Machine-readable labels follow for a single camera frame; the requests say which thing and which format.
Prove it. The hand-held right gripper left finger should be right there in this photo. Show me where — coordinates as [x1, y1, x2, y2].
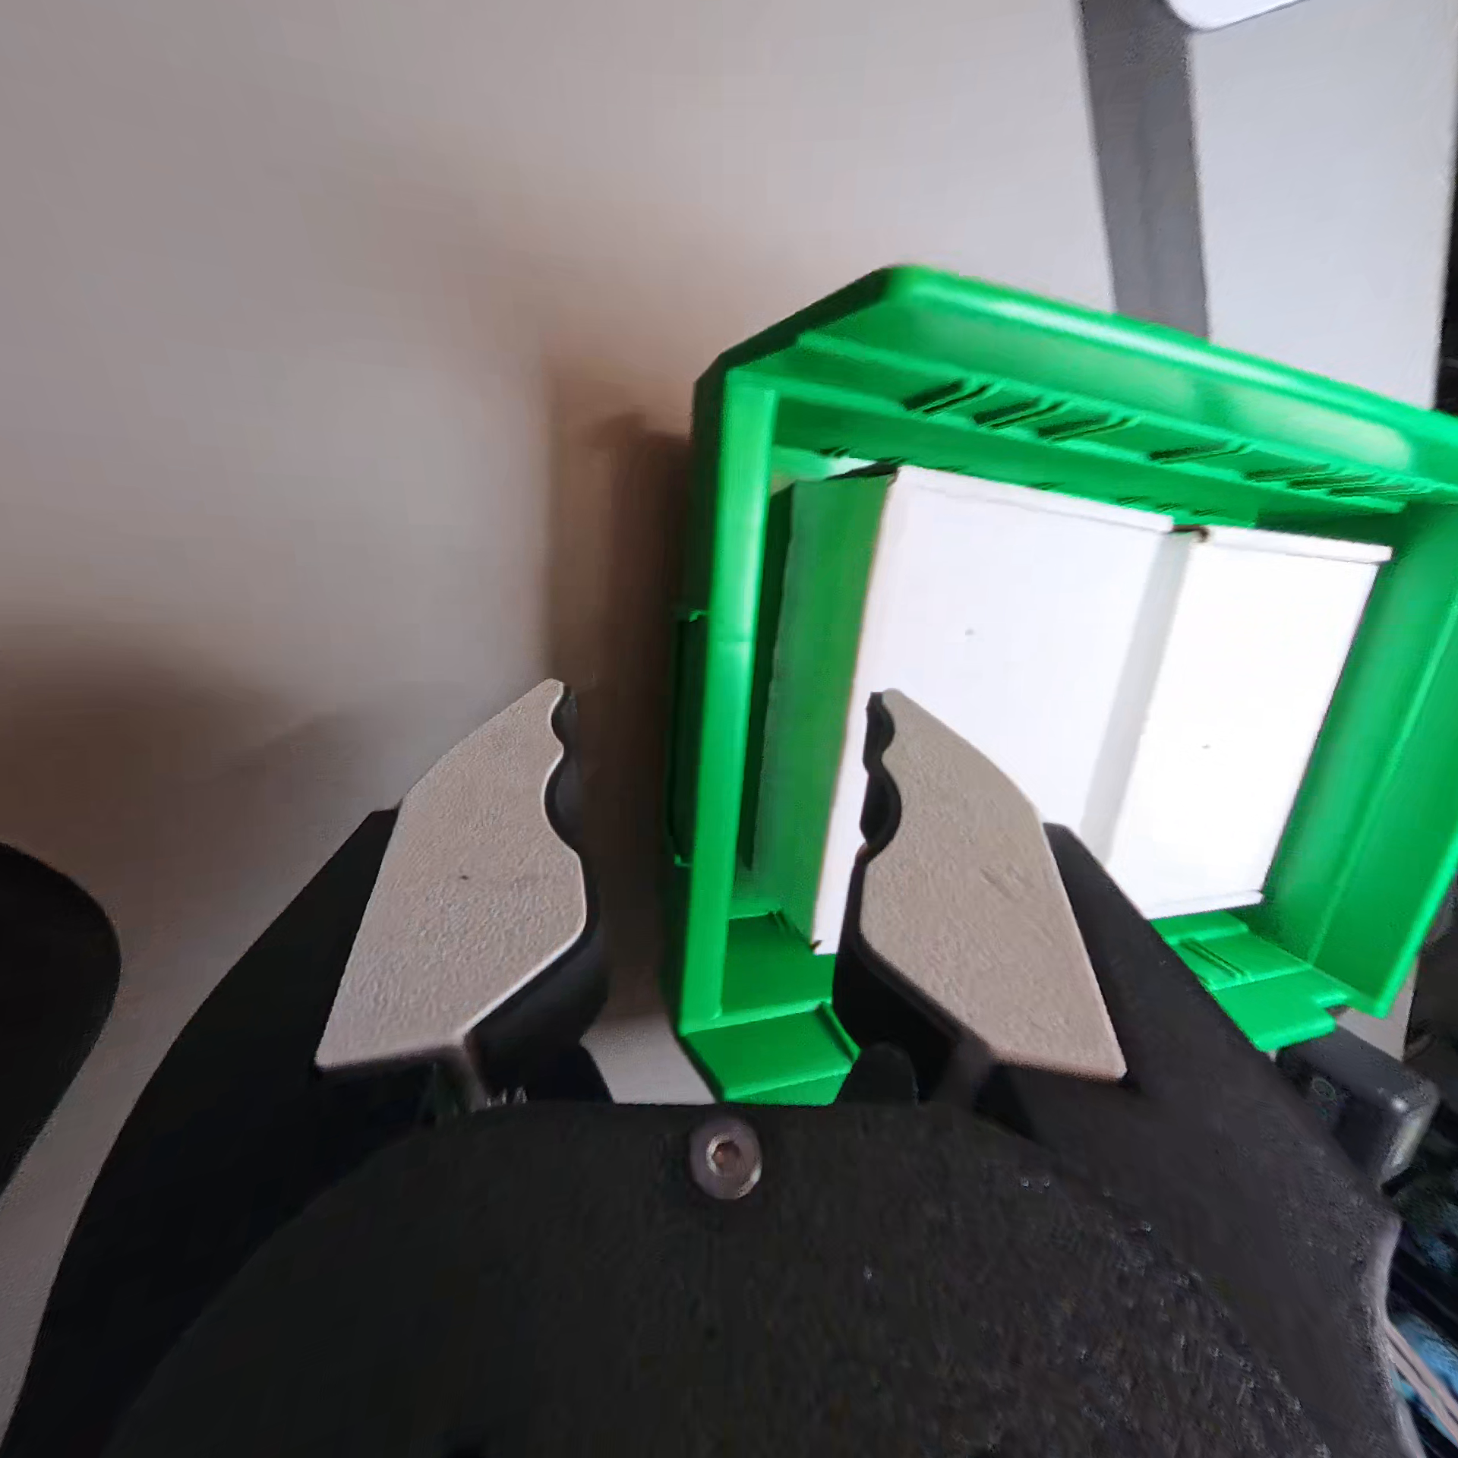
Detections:
[316, 680, 611, 1082]

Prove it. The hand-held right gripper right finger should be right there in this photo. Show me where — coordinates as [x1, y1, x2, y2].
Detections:
[836, 688, 1130, 1087]

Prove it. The white cardboard mailer box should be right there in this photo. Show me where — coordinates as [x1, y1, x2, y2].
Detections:
[1081, 525, 1394, 921]
[746, 464, 1191, 956]

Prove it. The green plastic bin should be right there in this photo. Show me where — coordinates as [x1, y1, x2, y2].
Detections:
[663, 263, 1458, 1105]

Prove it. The grey desk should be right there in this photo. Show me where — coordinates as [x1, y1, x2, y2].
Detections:
[0, 0, 1458, 1367]

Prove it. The black chair armrest pad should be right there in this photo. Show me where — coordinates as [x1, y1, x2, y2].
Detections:
[0, 843, 123, 1190]

